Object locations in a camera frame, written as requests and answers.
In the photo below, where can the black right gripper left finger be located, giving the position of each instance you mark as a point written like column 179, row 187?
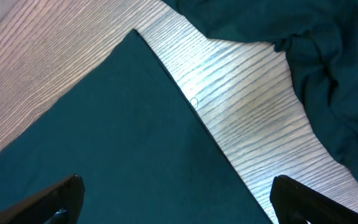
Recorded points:
column 59, row 203

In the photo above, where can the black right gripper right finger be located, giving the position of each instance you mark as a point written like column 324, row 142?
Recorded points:
column 295, row 203

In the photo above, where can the black t-shirt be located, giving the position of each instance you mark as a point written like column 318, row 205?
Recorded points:
column 141, row 149

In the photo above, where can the black clothes pile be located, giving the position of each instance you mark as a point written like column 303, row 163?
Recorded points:
column 320, row 42

